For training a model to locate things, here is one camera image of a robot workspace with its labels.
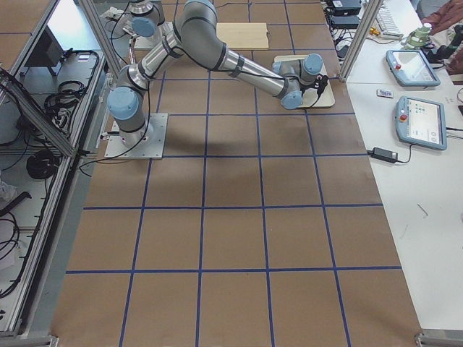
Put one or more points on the white keyboard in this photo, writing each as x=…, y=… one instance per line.
x=386, y=25

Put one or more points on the black power adapter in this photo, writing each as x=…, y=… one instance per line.
x=383, y=155

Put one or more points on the aluminium frame post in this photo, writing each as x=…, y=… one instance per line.
x=367, y=19

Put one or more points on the far teach pendant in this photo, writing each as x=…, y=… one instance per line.
x=411, y=68

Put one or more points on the teach pendant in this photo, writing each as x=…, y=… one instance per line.
x=411, y=68
x=421, y=122

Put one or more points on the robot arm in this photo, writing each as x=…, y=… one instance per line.
x=194, y=34
x=145, y=19

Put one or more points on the bamboo cutting board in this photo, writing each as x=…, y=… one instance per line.
x=244, y=35

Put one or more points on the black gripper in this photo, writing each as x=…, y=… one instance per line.
x=320, y=84

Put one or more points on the near teach pendant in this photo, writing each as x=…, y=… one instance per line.
x=421, y=122

